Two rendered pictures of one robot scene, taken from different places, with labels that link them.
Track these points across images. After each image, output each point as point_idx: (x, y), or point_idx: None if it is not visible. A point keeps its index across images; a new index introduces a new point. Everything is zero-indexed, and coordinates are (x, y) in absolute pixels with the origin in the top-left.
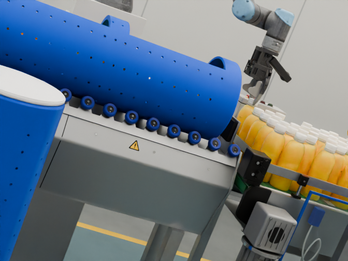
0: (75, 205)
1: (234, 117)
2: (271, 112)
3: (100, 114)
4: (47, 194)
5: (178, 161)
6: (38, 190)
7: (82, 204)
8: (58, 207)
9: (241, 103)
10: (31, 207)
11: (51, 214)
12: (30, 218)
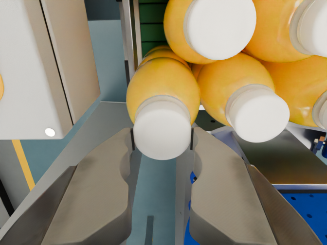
0: (135, 147)
1: (299, 187)
2: (231, 23)
3: None
4: (135, 167)
5: None
6: (135, 174)
7: (135, 144)
8: (136, 153)
9: (73, 123)
10: (137, 165)
11: (137, 152)
12: (138, 158)
